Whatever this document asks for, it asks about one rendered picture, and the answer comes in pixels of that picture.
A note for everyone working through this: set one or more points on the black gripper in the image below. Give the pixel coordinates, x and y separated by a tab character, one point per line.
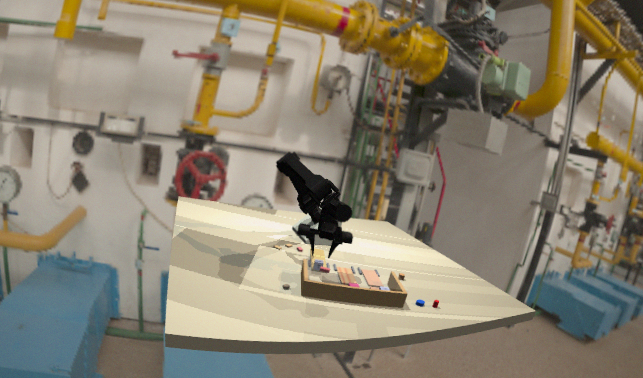
303	229

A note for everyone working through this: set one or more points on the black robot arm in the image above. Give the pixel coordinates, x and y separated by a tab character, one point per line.
311	189

